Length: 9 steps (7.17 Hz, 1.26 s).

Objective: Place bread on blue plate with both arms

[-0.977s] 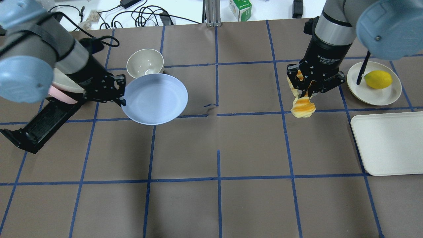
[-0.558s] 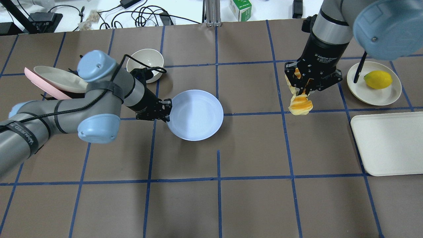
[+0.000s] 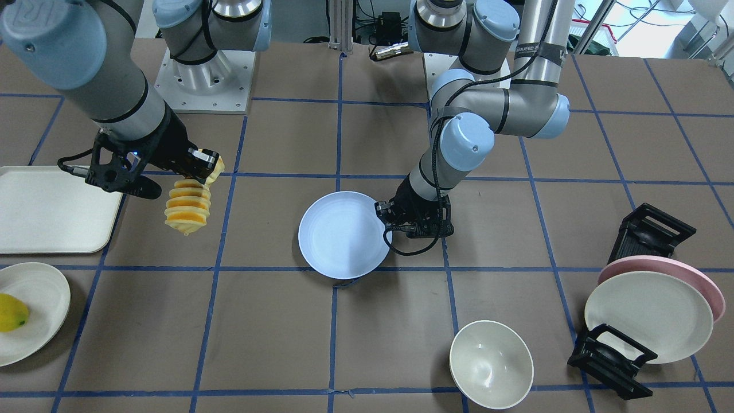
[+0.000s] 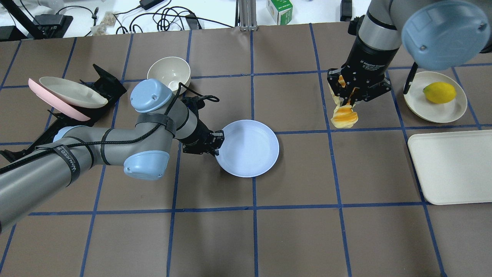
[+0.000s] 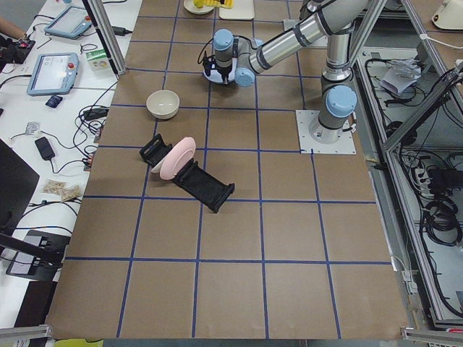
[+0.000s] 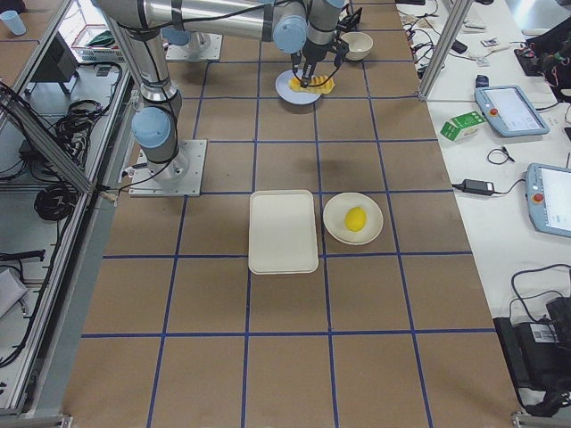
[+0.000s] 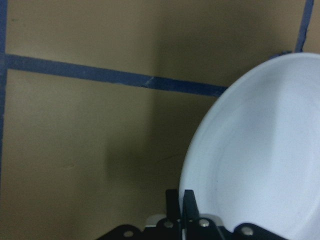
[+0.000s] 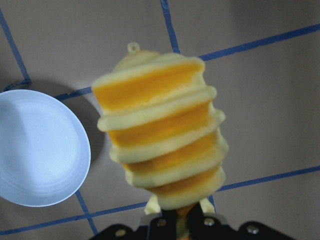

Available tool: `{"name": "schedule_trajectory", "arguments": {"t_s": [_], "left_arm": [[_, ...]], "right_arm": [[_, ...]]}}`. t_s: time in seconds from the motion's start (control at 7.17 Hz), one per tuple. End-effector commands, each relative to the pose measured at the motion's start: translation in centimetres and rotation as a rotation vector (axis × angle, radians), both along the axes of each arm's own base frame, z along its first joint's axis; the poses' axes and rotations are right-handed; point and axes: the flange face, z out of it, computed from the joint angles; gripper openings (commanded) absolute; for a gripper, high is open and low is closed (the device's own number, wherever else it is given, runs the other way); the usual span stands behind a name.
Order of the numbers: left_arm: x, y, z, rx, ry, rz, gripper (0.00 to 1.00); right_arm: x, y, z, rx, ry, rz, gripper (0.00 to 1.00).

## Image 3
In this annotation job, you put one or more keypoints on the white bowl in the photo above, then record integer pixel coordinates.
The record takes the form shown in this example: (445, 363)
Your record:
(491, 365)

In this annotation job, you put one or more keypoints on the yellow lemon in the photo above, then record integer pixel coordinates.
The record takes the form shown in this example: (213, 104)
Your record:
(14, 313)

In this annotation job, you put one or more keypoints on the aluminium frame post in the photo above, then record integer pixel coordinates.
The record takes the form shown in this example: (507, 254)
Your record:
(341, 14)

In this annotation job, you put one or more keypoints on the black dish rack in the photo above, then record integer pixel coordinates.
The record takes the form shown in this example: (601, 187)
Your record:
(645, 231)

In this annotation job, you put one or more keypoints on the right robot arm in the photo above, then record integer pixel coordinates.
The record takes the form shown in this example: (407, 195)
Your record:
(83, 50)

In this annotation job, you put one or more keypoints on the cream plate in rack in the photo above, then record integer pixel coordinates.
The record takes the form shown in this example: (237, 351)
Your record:
(660, 312)

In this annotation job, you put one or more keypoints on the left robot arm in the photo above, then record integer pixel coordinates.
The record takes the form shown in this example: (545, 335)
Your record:
(504, 81)

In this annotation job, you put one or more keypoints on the blue plate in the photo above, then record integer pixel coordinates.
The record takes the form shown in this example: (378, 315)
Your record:
(341, 237)

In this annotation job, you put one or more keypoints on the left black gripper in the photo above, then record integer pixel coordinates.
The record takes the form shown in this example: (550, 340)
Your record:
(414, 205)

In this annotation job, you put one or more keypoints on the silver metal connector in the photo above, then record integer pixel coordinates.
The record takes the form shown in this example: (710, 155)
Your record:
(386, 53)

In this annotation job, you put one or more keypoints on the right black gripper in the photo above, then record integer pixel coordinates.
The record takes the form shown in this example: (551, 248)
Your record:
(170, 145)

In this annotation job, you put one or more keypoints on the pink plate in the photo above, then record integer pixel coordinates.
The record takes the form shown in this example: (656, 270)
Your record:
(679, 270)

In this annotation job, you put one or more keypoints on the white rectangular tray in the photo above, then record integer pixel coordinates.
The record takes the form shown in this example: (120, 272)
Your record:
(47, 211)

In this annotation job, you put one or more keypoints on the cream plate with lemon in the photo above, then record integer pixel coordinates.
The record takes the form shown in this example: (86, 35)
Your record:
(46, 292)

